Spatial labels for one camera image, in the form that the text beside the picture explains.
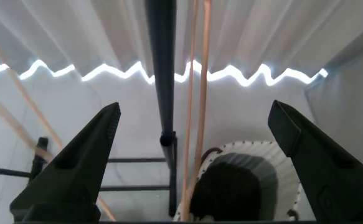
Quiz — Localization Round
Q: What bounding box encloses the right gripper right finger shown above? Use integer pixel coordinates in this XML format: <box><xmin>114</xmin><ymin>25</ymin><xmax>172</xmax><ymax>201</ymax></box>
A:
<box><xmin>267</xmin><ymin>99</ymin><xmax>363</xmax><ymax>223</ymax></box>

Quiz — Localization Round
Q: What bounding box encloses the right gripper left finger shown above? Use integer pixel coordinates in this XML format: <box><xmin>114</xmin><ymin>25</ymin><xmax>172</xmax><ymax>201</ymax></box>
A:
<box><xmin>9</xmin><ymin>101</ymin><xmax>122</xmax><ymax>223</ymax></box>

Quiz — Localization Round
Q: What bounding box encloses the white laundry basket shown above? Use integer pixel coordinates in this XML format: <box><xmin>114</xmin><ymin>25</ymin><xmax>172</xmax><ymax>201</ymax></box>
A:
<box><xmin>173</xmin><ymin>140</ymin><xmax>303</xmax><ymax>222</ymax></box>

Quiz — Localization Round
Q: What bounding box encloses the black clothes rack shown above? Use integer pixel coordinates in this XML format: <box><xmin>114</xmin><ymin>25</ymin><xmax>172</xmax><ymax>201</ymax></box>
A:
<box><xmin>0</xmin><ymin>0</ymin><xmax>178</xmax><ymax>218</ymax></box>

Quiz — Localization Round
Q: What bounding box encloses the white curtain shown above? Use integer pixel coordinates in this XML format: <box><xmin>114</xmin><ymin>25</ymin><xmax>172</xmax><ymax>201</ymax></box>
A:
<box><xmin>0</xmin><ymin>0</ymin><xmax>363</xmax><ymax>87</ymax></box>

